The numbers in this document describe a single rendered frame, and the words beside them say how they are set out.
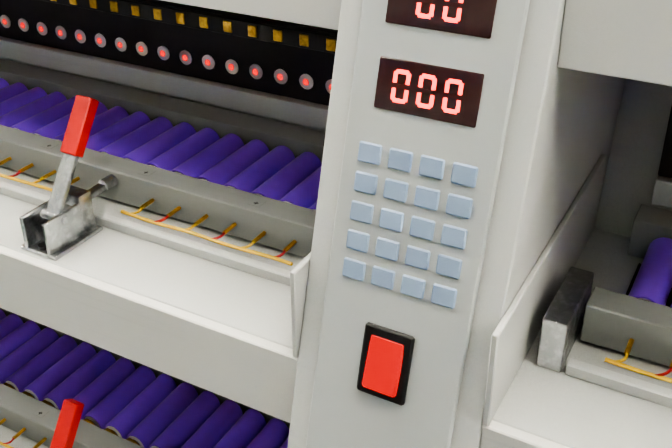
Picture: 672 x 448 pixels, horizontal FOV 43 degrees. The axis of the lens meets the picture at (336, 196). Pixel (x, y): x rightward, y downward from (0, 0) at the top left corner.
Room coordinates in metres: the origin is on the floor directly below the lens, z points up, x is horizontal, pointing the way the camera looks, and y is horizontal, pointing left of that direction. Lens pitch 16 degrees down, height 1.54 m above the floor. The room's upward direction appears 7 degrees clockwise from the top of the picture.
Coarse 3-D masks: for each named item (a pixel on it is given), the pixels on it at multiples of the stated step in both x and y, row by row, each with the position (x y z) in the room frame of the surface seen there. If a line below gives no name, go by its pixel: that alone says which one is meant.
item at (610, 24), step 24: (576, 0) 0.34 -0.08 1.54; (600, 0) 0.33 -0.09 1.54; (624, 0) 0.33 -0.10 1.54; (648, 0) 0.33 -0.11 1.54; (576, 24) 0.34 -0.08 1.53; (600, 24) 0.34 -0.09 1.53; (624, 24) 0.33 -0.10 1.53; (648, 24) 0.33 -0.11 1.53; (576, 48) 0.34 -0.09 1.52; (600, 48) 0.34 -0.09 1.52; (624, 48) 0.33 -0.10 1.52; (648, 48) 0.33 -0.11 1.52; (600, 72) 0.34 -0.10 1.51; (624, 72) 0.33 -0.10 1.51; (648, 72) 0.33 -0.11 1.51
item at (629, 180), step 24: (168, 96) 0.66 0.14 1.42; (624, 96) 0.52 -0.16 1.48; (648, 96) 0.51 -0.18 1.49; (624, 120) 0.51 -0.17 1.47; (648, 120) 0.51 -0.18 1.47; (624, 144) 0.51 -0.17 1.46; (648, 144) 0.51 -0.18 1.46; (624, 168) 0.51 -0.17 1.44; (648, 168) 0.51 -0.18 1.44; (624, 192) 0.51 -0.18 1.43; (648, 192) 0.50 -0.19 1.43; (600, 216) 0.52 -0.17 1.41; (624, 216) 0.51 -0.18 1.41
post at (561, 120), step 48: (336, 48) 0.38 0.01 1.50; (528, 48) 0.34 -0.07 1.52; (336, 96) 0.38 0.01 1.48; (528, 96) 0.34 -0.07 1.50; (576, 96) 0.39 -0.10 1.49; (336, 144) 0.37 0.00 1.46; (528, 144) 0.34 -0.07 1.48; (576, 144) 0.41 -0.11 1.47; (336, 192) 0.37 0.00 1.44; (528, 192) 0.34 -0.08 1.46; (576, 192) 0.44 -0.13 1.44; (528, 240) 0.36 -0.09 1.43; (480, 288) 0.34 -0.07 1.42; (480, 336) 0.34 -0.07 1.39; (480, 384) 0.34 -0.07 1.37; (480, 432) 0.34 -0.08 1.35
